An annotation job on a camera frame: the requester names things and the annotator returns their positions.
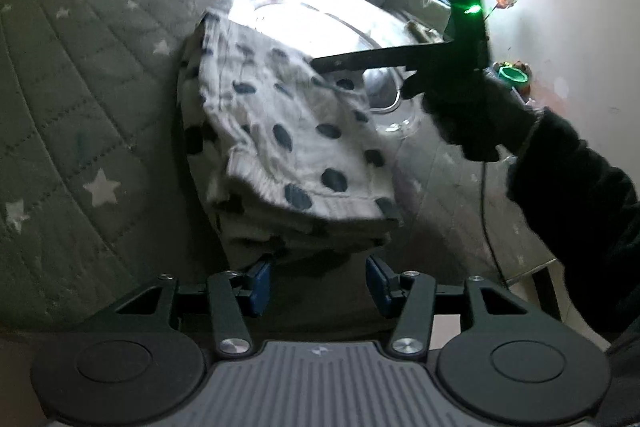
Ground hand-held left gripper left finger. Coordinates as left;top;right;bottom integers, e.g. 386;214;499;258
102;257;275;358

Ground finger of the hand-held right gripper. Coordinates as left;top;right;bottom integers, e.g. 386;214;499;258
310;43;427;74

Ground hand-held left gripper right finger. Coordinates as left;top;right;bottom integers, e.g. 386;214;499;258
365;255;548;358

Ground white polka dot clothes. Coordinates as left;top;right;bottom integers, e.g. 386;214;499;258
174;8;407;269

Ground person's right forearm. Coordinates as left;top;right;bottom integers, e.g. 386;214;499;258
505;107;640;350

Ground person's right hand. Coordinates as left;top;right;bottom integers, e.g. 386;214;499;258
421;68;545;164

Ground green flower pot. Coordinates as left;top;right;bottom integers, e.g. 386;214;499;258
495;61;532;98

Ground grey star quilted bed cover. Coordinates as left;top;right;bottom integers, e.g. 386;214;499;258
0;0;561;343

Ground black cable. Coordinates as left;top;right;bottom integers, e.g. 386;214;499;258
479;161;508;284

